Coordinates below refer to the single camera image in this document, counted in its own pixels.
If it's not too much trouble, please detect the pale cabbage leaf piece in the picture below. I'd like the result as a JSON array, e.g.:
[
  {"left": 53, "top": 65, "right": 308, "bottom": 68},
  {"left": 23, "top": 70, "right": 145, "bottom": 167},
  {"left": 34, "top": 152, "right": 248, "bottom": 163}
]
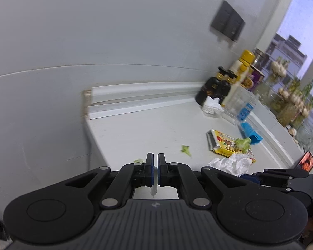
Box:
[{"left": 133, "top": 159, "right": 145, "bottom": 164}]

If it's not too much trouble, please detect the white paper towel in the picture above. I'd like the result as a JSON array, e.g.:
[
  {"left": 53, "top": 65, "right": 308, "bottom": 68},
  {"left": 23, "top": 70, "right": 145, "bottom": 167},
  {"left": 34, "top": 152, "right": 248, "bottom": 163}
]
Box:
[{"left": 208, "top": 154, "right": 252, "bottom": 177}]

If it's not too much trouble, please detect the smartphone with lit screen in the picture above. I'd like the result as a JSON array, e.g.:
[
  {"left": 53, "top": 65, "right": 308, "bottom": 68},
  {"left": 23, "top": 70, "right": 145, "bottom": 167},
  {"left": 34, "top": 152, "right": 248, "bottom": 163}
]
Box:
[{"left": 296, "top": 151, "right": 313, "bottom": 172}]

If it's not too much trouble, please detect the small green lettuce scrap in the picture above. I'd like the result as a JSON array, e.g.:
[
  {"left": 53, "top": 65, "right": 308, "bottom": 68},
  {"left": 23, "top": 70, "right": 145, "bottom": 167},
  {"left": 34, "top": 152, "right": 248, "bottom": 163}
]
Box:
[{"left": 180, "top": 145, "right": 192, "bottom": 157}]

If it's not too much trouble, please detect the green lettuce leaf on box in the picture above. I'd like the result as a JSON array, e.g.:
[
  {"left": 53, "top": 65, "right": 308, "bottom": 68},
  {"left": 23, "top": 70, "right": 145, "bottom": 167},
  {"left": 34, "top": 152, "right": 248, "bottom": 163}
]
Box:
[{"left": 234, "top": 137, "right": 252, "bottom": 154}]

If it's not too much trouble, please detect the blue cloth in cup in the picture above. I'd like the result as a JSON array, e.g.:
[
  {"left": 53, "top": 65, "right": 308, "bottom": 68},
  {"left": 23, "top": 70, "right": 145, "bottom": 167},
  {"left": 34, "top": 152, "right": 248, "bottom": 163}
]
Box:
[{"left": 240, "top": 121, "right": 263, "bottom": 145}]

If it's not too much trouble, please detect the loose garlic bulb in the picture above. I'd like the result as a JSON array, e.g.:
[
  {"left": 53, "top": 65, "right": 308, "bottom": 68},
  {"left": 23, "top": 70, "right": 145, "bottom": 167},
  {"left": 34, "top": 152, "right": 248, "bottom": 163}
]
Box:
[{"left": 288, "top": 127, "right": 297, "bottom": 137}]

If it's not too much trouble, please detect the yellow food package box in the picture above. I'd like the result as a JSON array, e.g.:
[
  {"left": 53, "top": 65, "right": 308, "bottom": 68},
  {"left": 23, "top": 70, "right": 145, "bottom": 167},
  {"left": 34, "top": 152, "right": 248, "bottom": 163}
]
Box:
[{"left": 206, "top": 130, "right": 256, "bottom": 163}]

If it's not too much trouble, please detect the garlic sprouts jar cluster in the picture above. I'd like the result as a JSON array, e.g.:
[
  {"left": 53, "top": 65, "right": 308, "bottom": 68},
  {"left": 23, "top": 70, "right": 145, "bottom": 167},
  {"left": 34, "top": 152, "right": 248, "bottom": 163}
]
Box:
[{"left": 270, "top": 77, "right": 313, "bottom": 127}]

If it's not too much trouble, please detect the clear spray bottle blue label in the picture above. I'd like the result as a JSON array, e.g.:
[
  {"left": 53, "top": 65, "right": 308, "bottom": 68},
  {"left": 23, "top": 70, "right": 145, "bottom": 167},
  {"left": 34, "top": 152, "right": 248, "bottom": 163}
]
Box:
[{"left": 236, "top": 94, "right": 260, "bottom": 122}]

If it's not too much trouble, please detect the crumpled white tissue by bottles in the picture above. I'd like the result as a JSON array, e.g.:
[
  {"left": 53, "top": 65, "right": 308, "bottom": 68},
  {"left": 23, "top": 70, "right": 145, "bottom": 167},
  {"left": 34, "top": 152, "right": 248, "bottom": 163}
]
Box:
[{"left": 202, "top": 96, "right": 224, "bottom": 118}]

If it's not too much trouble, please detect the garlic sprouts glass vase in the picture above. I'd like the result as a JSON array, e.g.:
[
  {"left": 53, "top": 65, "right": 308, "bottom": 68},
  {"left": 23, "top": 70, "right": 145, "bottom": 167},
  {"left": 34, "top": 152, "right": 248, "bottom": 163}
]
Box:
[{"left": 254, "top": 56, "right": 289, "bottom": 105}]

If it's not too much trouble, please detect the tall clear glass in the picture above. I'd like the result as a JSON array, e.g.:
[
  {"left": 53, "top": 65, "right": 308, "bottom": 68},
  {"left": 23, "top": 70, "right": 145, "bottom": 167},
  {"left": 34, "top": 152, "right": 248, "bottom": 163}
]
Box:
[{"left": 223, "top": 87, "right": 253, "bottom": 124}]

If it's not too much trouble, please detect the black gold-collared bottle right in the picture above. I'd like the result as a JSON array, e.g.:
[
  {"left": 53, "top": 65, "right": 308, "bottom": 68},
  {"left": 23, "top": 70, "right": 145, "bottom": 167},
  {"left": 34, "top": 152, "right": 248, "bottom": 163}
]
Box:
[{"left": 215, "top": 70, "right": 237, "bottom": 105}]

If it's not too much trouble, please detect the black gold-collared bottle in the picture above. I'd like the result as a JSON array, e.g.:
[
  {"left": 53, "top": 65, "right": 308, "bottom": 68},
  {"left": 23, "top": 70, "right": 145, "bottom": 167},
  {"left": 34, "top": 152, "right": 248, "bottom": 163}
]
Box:
[
  {"left": 195, "top": 67, "right": 225, "bottom": 106},
  {"left": 215, "top": 70, "right": 237, "bottom": 105}
]

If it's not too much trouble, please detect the black gold-collared bottle left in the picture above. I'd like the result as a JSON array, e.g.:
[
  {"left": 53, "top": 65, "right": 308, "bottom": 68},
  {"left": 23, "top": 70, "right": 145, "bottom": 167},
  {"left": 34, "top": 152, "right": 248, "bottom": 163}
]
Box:
[{"left": 195, "top": 67, "right": 225, "bottom": 106}]

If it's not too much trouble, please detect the purple instant noodle cup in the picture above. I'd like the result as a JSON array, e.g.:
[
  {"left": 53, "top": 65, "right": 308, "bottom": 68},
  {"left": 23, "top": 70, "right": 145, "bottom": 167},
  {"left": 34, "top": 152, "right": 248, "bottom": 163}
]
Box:
[{"left": 241, "top": 65, "right": 265, "bottom": 91}]

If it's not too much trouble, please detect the cream bottle yellow cap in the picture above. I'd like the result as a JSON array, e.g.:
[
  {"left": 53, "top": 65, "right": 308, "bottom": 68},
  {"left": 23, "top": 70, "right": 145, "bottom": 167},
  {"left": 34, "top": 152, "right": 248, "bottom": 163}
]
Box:
[{"left": 222, "top": 50, "right": 255, "bottom": 107}]

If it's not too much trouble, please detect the stainless steel flask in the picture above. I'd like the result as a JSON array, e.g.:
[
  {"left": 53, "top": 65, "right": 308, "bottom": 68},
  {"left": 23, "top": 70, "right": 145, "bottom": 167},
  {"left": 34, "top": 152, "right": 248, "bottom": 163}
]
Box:
[{"left": 252, "top": 48, "right": 266, "bottom": 68}]

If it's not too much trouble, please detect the dark grey wall socket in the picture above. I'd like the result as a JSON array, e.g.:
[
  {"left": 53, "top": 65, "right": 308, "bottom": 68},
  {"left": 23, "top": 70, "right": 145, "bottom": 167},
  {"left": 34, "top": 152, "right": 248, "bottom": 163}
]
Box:
[{"left": 210, "top": 0, "right": 245, "bottom": 42}]

